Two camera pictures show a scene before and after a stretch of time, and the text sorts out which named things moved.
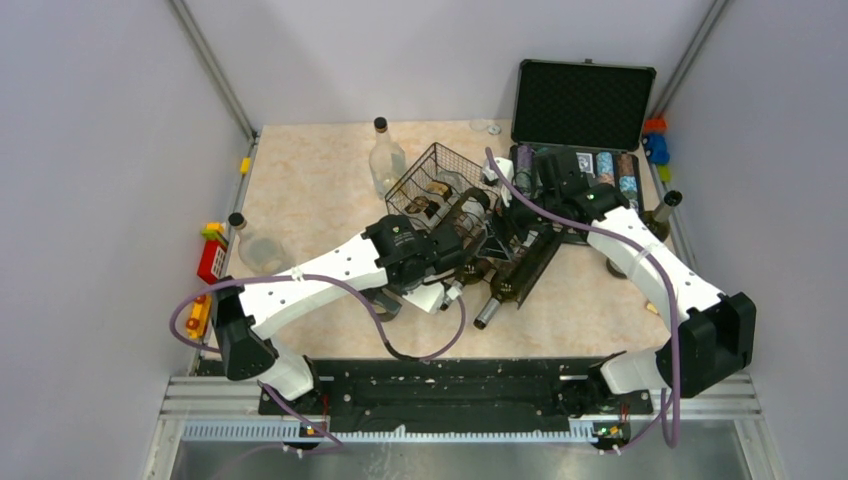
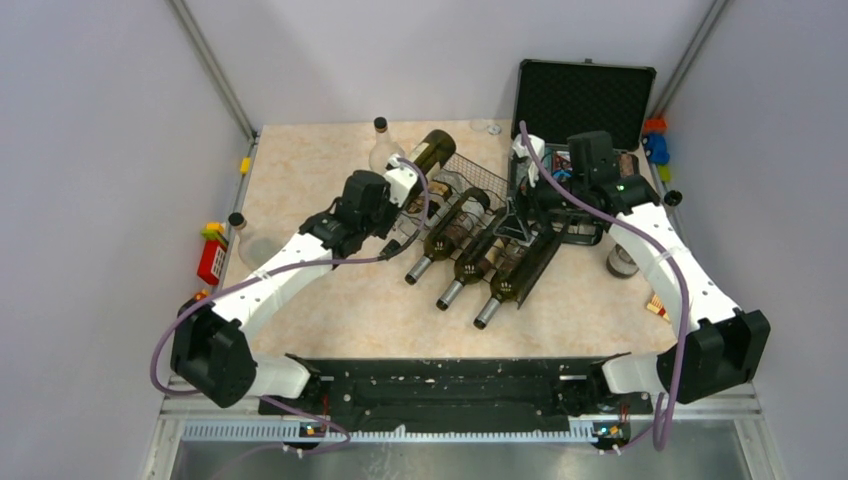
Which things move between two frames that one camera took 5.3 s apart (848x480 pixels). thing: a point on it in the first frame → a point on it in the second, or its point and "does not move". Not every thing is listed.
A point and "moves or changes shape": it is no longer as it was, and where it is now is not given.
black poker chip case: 577,130 does not move
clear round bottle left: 263,255 does not move
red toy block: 214,252 does not move
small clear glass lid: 481,125 does not move
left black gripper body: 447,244 → 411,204
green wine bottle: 470,271 does not move
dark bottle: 383,298 → 434,147
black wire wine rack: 448,194 does not move
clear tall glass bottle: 387,161 does not move
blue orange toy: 654,144 does not move
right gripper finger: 491,247 → 511,226
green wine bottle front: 470,222 moves or changes shape
